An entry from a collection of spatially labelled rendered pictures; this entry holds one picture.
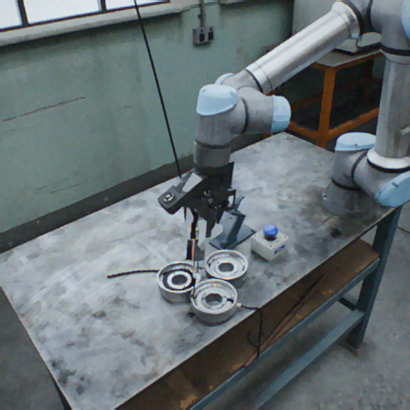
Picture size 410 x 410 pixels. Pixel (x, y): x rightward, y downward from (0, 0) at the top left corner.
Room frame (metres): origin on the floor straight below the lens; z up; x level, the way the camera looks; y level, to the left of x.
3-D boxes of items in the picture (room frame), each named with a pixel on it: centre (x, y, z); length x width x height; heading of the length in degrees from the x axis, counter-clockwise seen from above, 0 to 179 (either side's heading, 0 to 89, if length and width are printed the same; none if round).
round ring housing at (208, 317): (0.67, -0.02, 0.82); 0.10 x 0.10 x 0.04
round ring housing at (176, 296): (0.73, 0.06, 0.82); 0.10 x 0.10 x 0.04
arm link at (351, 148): (1.06, -0.45, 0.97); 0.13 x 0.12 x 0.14; 19
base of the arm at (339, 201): (1.06, -0.45, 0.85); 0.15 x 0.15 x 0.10
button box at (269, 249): (0.87, -0.18, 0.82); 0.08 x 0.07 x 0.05; 128
